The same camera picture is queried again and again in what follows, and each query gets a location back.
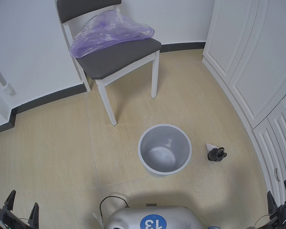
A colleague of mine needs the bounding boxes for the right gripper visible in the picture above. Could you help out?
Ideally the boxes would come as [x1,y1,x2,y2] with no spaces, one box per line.
[267,180,286,223]

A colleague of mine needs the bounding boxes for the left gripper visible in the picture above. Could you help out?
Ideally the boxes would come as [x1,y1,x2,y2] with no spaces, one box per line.
[0,190,40,229]

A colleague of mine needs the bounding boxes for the black plastic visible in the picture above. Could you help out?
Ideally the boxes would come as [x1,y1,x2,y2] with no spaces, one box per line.
[207,147,228,162]

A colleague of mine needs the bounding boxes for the purple plastic bag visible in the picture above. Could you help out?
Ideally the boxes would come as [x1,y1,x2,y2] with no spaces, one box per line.
[69,10,155,58]

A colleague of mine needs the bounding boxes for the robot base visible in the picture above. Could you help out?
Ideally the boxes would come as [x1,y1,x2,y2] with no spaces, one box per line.
[107,203,205,229]

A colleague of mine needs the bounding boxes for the white trash bin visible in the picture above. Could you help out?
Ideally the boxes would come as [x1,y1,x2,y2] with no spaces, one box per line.
[138,124,192,176]

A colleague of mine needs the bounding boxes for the white wardrobe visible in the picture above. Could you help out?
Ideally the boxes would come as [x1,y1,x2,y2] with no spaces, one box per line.
[202,0,286,202]

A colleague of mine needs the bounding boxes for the white chair with grey seat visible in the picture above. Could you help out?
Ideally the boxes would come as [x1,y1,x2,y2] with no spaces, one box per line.
[55,0,162,126]

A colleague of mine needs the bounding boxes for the black cable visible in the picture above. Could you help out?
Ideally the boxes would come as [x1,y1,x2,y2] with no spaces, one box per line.
[99,196,129,224]

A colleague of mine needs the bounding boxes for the white wall socket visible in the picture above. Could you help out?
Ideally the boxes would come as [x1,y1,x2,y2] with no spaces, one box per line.
[2,82,15,96]

